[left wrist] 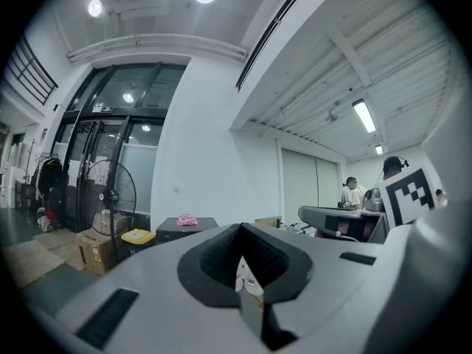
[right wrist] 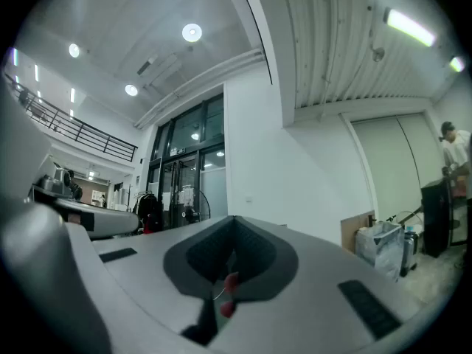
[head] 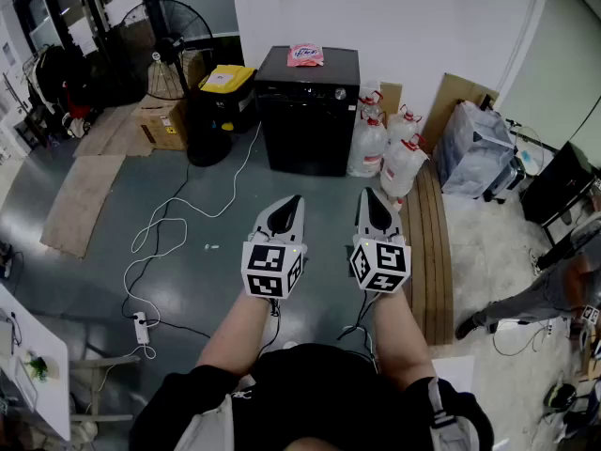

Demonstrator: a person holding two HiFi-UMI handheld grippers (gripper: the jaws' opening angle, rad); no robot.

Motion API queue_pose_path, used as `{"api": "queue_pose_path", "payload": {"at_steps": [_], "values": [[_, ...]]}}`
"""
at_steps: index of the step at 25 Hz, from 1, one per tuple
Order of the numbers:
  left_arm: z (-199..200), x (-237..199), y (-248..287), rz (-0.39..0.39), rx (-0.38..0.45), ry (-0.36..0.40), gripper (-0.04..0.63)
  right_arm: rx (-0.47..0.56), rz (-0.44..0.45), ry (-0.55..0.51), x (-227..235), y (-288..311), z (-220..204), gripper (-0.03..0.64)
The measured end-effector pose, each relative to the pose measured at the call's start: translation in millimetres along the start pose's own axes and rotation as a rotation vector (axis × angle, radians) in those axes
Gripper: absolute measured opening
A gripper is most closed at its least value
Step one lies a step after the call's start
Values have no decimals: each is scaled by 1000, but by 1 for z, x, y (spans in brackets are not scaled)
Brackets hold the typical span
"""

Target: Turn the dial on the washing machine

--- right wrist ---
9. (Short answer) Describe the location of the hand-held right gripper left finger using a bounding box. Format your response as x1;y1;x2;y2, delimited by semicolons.
65;215;236;354

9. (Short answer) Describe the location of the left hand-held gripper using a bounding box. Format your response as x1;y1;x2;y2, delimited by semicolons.
1;83;142;240

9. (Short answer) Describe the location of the clothes rack with dark clothes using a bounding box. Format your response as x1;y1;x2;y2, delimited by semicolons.
131;192;163;235

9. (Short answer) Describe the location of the black cabinet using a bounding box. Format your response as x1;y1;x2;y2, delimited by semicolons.
420;178;469;260

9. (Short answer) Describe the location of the white roller blind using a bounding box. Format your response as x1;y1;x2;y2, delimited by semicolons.
350;113;443;224

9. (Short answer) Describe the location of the black framed glass door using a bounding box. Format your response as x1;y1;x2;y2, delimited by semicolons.
145;93;228;232

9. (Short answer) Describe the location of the plastic covered bin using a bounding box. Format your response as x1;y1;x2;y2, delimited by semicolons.
355;221;405;283

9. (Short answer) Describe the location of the large brown cardboard panel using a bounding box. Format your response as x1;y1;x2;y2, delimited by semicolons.
339;209;376;256

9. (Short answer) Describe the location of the black metal railing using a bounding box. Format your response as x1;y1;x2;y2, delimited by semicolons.
3;72;139;163

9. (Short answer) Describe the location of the silver metal container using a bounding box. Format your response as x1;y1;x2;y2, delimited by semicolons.
400;230;420;278

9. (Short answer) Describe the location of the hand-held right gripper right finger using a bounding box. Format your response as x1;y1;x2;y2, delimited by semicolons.
208;215;443;354

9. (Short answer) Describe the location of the black standing fan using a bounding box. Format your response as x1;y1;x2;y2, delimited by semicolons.
182;188;212;224

